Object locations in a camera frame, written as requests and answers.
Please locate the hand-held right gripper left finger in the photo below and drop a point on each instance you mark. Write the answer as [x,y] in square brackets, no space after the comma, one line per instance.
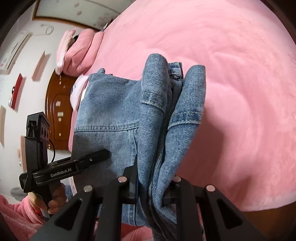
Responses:
[130,183]

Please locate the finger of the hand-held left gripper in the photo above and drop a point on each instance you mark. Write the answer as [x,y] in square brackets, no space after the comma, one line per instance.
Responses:
[94,157]

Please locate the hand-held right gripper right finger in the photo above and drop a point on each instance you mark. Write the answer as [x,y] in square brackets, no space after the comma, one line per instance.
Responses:
[185,197]

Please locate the blue denim jacket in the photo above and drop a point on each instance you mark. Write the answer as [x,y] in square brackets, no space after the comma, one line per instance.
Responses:
[111,109]

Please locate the person's left forearm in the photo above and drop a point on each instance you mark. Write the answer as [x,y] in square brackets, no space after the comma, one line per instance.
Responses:
[18,213]

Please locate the person's left hand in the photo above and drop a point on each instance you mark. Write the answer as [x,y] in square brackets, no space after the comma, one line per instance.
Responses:
[57,199]

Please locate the wooden bed headboard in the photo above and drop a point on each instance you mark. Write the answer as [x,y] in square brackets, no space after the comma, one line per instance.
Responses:
[57,104]

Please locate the small white printed pillow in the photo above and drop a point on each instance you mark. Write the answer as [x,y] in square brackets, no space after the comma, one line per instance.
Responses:
[77,92]

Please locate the wooden bed footboard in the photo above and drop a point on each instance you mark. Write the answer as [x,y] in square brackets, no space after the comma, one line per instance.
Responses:
[263,217]

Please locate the pink lace-trimmed pillow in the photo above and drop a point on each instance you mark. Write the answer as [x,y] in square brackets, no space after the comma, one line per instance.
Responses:
[62,51]

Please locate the folded pink quilt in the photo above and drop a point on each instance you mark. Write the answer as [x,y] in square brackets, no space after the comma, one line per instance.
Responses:
[81,51]

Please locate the pink fleece bed blanket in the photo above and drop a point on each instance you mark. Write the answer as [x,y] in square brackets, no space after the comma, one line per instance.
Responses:
[231,92]

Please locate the floral wardrobe doors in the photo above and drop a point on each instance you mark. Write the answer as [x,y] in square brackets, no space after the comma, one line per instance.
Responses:
[69,9]

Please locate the red wall shelf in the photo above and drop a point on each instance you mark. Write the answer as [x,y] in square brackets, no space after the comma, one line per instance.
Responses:
[16,91]

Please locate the pink wall shelf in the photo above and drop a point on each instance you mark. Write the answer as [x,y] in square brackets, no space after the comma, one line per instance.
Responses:
[40,66]

